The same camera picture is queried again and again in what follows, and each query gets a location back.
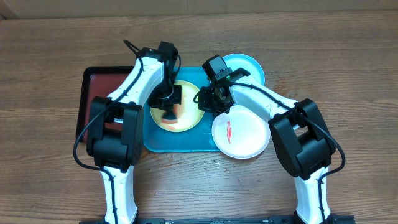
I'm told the orange green scrub sponge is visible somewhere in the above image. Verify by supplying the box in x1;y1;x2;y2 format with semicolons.
162;104;180;124

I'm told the yellow plate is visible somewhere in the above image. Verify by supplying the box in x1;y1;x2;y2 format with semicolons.
150;80;205;132

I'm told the white plate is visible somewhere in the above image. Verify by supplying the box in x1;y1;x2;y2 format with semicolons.
211;105;271;159

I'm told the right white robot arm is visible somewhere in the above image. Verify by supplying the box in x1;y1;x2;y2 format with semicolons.
193;68;338;223

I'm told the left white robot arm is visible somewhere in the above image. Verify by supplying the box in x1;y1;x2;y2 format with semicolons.
78;42;182;223

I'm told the teal plastic tray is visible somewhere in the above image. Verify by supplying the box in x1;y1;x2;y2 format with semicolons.
142;67;267;153

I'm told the dark red tray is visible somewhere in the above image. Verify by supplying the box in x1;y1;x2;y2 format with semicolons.
76;66;133;138

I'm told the light blue plate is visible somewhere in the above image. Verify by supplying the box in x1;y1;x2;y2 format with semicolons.
223;54;266;85

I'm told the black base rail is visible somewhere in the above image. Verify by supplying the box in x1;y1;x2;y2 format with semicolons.
79;214;356;224

